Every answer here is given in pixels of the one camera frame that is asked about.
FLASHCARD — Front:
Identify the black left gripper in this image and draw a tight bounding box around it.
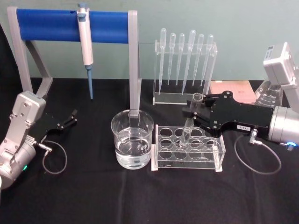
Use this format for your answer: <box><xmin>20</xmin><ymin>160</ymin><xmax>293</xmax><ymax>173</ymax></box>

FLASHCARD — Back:
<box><xmin>32</xmin><ymin>109</ymin><xmax>78</xmax><ymax>143</ymax></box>

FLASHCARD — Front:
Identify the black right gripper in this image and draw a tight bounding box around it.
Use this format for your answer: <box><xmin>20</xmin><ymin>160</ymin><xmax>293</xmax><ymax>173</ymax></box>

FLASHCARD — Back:
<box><xmin>182</xmin><ymin>91</ymin><xmax>276</xmax><ymax>139</ymax></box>

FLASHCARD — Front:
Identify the clear glass test tube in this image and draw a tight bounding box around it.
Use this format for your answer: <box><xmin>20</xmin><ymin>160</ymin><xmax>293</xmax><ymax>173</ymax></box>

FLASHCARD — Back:
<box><xmin>179</xmin><ymin>92</ymin><xmax>203</xmax><ymax>147</ymax></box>

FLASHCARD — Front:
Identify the clear acrylic pipette rack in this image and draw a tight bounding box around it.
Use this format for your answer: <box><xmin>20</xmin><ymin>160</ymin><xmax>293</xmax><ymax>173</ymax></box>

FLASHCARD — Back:
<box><xmin>152</xmin><ymin>39</ymin><xmax>218</xmax><ymax>105</ymax></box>

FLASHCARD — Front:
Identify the flat brown cardboard box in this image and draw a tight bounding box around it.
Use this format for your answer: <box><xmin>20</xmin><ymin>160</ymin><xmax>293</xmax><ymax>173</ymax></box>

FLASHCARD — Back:
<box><xmin>209</xmin><ymin>80</ymin><xmax>255</xmax><ymax>105</ymax></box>

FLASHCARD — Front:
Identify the clear acrylic test tube rack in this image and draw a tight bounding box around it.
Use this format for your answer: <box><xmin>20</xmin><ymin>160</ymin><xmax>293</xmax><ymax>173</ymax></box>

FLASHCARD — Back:
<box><xmin>150</xmin><ymin>124</ymin><xmax>226</xmax><ymax>173</ymax></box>

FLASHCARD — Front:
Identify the clear glass conical flask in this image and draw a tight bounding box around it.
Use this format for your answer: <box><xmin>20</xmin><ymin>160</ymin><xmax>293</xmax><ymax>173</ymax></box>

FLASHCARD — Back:
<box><xmin>253</xmin><ymin>80</ymin><xmax>285</xmax><ymax>108</ymax></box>

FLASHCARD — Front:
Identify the clear plastic transfer pipette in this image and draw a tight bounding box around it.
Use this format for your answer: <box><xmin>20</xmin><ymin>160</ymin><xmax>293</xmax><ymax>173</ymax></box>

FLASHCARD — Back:
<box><xmin>192</xmin><ymin>33</ymin><xmax>204</xmax><ymax>87</ymax></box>
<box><xmin>157</xmin><ymin>28</ymin><xmax>167</xmax><ymax>95</ymax></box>
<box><xmin>167</xmin><ymin>32</ymin><xmax>176</xmax><ymax>85</ymax></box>
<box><xmin>200</xmin><ymin>34</ymin><xmax>214</xmax><ymax>87</ymax></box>
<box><xmin>181</xmin><ymin>29</ymin><xmax>196</xmax><ymax>96</ymax></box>
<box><xmin>175</xmin><ymin>32</ymin><xmax>185</xmax><ymax>86</ymax></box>

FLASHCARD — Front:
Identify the glass beaker with water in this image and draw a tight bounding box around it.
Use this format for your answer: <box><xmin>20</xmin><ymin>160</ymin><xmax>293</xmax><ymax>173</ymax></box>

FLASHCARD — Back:
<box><xmin>111</xmin><ymin>110</ymin><xmax>155</xmax><ymax>170</ymax></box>

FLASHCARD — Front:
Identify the white and blue micropipette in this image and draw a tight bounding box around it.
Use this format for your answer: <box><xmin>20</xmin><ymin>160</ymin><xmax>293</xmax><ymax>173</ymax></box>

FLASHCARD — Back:
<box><xmin>77</xmin><ymin>2</ymin><xmax>94</xmax><ymax>100</ymax></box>

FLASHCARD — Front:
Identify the black table cloth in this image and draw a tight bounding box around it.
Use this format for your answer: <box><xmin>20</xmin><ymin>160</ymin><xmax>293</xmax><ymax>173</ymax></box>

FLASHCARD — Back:
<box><xmin>0</xmin><ymin>78</ymin><xmax>299</xmax><ymax>224</ymax></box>

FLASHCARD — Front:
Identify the grey stand with blue bar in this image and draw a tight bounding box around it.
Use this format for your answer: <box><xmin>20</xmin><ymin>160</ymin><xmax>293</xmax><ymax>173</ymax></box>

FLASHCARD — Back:
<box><xmin>7</xmin><ymin>6</ymin><xmax>142</xmax><ymax>119</ymax></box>

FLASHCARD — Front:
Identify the thin dark left gripper cable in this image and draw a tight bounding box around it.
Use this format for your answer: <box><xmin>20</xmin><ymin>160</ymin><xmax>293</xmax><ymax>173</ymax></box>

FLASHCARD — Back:
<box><xmin>35</xmin><ymin>140</ymin><xmax>68</xmax><ymax>175</ymax></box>

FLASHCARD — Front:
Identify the thin dark gripper cable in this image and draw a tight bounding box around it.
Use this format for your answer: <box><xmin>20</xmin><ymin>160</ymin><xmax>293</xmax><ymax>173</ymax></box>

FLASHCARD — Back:
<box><xmin>235</xmin><ymin>129</ymin><xmax>282</xmax><ymax>175</ymax></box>
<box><xmin>35</xmin><ymin>140</ymin><xmax>68</xmax><ymax>175</ymax></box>

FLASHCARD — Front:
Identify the thin dark right gripper cable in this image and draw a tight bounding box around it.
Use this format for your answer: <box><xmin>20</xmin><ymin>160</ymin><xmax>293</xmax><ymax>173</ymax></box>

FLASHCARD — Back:
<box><xmin>235</xmin><ymin>129</ymin><xmax>282</xmax><ymax>175</ymax></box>

